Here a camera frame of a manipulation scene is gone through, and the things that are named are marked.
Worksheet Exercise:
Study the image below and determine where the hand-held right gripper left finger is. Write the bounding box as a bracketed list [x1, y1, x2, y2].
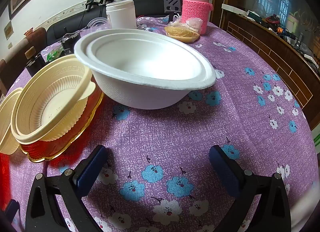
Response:
[25, 145, 108, 232]

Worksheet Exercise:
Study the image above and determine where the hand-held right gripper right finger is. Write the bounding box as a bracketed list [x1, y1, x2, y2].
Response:
[209, 145, 292, 232]

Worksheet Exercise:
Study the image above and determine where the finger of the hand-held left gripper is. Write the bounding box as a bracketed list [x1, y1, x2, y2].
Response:
[0, 198, 21, 232]

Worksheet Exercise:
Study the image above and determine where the large red scalloped plate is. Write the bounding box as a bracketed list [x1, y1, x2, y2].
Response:
[0, 152, 18, 190]

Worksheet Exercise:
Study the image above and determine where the red plate with gold rim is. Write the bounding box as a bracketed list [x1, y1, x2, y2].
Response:
[19, 88, 105, 164]

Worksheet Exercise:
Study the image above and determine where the cream plastic bowl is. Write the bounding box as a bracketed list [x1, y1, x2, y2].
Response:
[0, 88, 23, 155]
[10, 56, 96, 145]

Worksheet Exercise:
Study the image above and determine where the purple floral tablecloth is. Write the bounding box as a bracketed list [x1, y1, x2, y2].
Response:
[0, 14, 315, 232]

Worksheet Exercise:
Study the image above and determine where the green printed box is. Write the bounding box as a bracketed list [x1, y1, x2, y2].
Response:
[311, 125, 320, 155]

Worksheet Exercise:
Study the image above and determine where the dark bottle with gold cap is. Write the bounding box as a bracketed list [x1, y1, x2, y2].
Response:
[24, 46, 48, 76]

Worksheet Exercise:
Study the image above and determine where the green packet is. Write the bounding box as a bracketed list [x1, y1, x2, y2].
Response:
[46, 47, 63, 63]

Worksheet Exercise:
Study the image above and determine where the black ink bottle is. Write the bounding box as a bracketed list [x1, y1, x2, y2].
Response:
[61, 32, 82, 55]

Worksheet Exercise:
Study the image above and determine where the wooden cabinet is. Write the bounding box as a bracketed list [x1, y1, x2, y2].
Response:
[212, 0, 320, 130]

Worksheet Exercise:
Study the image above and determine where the yellow dish with plastic bag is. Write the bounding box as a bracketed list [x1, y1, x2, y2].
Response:
[164, 18, 203, 43]

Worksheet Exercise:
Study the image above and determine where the brown sofa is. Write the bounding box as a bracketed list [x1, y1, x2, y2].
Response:
[0, 28, 48, 98]

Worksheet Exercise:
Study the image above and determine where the pink thermos with knitted sleeve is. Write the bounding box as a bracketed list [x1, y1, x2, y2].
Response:
[182, 0, 213, 35]

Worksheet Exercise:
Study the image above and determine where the black sofa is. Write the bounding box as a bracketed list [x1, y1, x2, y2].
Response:
[46, 0, 185, 48]

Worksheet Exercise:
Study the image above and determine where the black slotted spatula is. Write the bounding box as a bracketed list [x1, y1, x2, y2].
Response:
[163, 0, 182, 23]

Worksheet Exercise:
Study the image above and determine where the yellow wall sign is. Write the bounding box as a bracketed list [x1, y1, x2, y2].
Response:
[3, 21, 13, 40]

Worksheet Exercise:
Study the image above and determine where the black camera equipment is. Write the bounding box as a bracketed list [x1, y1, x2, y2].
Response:
[85, 0, 112, 10]

